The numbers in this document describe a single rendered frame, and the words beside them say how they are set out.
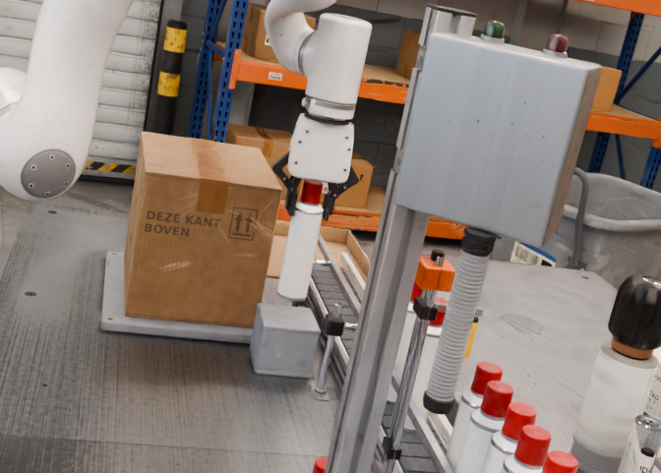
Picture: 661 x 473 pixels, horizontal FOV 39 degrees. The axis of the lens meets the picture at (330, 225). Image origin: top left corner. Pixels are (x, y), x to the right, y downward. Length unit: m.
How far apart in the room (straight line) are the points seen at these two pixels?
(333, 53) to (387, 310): 0.51
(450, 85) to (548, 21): 5.37
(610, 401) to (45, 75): 0.90
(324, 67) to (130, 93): 4.01
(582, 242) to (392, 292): 2.48
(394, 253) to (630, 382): 0.47
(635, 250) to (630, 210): 0.62
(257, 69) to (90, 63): 3.59
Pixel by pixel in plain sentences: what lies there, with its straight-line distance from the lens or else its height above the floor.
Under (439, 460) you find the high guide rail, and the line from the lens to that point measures 1.22.
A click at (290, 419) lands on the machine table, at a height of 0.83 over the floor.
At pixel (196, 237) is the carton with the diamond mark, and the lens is 1.67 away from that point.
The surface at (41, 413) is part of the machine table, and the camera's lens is 1.44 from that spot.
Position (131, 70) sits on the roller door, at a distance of 5.44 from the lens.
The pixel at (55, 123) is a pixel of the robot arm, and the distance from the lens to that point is 1.25.
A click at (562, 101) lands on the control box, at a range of 0.98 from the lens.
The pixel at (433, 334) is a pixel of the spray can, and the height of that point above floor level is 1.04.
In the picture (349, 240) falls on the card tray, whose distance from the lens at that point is 2.36.
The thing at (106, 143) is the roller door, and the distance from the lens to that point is 5.52.
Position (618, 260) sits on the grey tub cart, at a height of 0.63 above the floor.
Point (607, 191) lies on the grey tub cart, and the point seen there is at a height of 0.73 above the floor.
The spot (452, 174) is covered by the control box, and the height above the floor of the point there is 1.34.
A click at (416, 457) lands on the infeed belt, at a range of 1.38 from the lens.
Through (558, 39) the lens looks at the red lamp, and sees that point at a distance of 1.04.
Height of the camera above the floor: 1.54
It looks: 16 degrees down
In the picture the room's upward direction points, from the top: 11 degrees clockwise
